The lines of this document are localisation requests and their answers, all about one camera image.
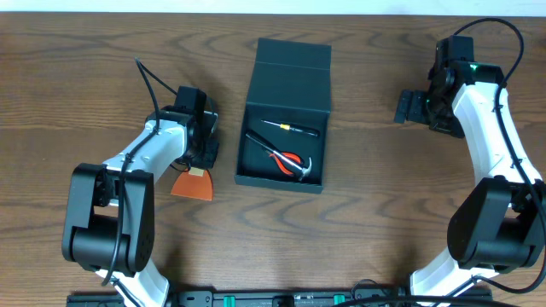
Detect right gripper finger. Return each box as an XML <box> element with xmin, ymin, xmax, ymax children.
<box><xmin>409</xmin><ymin>90</ymin><xmax>428</xmax><ymax>125</ymax></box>
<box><xmin>393</xmin><ymin>90</ymin><xmax>413</xmax><ymax>124</ymax></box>

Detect orange scraper with wooden handle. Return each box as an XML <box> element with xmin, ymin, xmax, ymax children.
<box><xmin>171</xmin><ymin>168</ymin><xmax>213</xmax><ymax>201</ymax></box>

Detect black yellow small screwdriver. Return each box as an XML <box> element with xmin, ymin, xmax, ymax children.
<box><xmin>261</xmin><ymin>119</ymin><xmax>320</xmax><ymax>137</ymax></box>

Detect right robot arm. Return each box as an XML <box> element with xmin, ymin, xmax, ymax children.
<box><xmin>394</xmin><ymin>36</ymin><xmax>545</xmax><ymax>297</ymax></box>

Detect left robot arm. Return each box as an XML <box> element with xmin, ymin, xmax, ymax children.
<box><xmin>61</xmin><ymin>86</ymin><xmax>218</xmax><ymax>306</ymax></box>

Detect dark green open box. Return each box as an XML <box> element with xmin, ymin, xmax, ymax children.
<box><xmin>235</xmin><ymin>38</ymin><xmax>331</xmax><ymax>194</ymax></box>

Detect red-handled pliers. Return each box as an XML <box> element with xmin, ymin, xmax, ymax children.
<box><xmin>269</xmin><ymin>152</ymin><xmax>303</xmax><ymax>177</ymax></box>

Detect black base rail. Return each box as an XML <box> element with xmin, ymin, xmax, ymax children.
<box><xmin>66</xmin><ymin>284</ymin><xmax>493</xmax><ymax>307</ymax></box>

